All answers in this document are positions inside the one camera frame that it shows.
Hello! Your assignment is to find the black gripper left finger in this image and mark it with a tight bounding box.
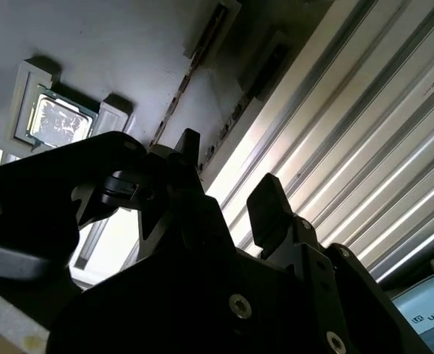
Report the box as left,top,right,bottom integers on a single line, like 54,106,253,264
0,128,236,282

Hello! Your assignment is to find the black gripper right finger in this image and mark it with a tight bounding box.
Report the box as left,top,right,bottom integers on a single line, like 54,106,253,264
246,172,434,354

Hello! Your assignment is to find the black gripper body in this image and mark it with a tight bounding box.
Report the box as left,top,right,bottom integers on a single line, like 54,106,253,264
46,249,345,354

